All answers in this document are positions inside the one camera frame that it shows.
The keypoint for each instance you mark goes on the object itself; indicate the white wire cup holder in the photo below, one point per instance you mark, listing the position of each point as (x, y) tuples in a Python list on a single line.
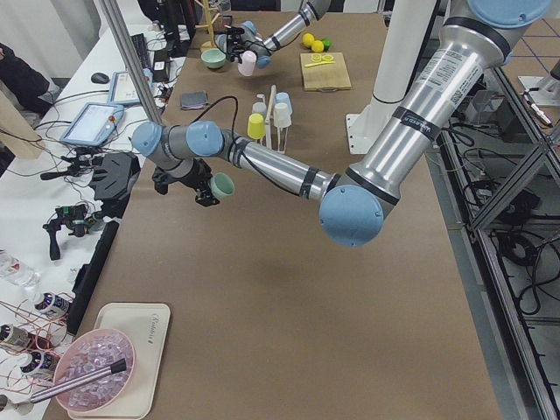
[(275, 138)]

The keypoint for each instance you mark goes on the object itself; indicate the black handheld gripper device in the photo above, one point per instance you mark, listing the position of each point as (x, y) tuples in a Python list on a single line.
[(77, 219)]

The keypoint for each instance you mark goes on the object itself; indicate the blue teach pendant near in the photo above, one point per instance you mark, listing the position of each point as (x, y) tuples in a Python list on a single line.
[(93, 125)]

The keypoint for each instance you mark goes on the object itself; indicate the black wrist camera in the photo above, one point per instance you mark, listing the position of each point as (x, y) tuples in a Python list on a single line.
[(161, 180)]

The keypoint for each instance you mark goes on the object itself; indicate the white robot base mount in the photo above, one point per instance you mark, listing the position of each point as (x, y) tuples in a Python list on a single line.
[(356, 135)]

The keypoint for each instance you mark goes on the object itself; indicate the light green bowl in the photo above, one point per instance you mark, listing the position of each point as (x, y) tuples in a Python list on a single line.
[(213, 58)]

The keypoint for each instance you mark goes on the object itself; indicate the grey plastic cup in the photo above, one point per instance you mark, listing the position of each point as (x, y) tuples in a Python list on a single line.
[(260, 108)]

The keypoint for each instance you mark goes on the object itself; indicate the wooden mug tree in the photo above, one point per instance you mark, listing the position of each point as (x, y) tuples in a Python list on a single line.
[(210, 14)]

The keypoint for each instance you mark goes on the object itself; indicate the wooden cutting board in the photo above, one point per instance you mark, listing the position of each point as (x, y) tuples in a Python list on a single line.
[(325, 78)]

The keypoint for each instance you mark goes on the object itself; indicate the pink bowl of ice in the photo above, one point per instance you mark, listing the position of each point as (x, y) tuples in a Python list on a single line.
[(92, 351)]

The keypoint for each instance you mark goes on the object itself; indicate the black computer mouse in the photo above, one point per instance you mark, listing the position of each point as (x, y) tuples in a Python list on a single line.
[(99, 78)]

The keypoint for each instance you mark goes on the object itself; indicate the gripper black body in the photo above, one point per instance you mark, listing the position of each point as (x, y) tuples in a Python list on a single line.
[(192, 176), (243, 40)]

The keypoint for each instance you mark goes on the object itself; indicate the whole yellow lemon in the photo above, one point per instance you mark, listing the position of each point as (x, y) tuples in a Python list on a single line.
[(308, 39), (317, 46)]

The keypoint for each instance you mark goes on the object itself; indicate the yellow plastic cup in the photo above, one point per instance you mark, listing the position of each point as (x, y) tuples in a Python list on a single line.
[(256, 126)]

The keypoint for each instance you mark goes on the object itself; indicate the blue teach pendant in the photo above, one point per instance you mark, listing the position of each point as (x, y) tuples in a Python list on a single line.
[(93, 125), (122, 90)]

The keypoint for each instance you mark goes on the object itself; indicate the metal pink scoop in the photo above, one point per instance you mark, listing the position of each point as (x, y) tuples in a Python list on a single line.
[(114, 368)]

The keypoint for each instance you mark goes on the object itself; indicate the blue teach pendant far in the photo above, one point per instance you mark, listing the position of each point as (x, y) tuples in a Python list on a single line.
[(122, 90)]

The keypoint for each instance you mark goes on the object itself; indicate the aluminium frame post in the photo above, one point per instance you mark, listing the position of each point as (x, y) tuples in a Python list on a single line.
[(118, 27)]

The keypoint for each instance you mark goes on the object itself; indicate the pink plastic cup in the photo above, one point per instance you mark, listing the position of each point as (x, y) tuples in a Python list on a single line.
[(247, 63)]

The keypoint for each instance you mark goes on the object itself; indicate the white plastic cup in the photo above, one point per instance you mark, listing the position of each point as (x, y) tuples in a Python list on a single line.
[(282, 116)]

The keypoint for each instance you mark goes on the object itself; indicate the yellow plastic knife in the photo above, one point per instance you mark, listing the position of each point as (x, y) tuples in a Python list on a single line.
[(319, 63)]

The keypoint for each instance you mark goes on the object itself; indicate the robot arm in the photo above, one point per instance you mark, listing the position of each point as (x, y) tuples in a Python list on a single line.
[(474, 36), (246, 38)]

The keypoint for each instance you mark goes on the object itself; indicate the blue plastic cup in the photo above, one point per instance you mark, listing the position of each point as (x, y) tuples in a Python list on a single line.
[(283, 97)]

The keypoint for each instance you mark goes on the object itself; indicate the cream plastic tray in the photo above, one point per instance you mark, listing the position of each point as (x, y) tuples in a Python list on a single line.
[(146, 325)]

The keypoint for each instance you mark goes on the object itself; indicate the green plastic cup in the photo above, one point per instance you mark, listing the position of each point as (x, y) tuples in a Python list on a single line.
[(222, 186)]

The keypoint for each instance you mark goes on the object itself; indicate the grey folded cloth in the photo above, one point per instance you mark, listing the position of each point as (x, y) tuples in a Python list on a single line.
[(193, 100)]

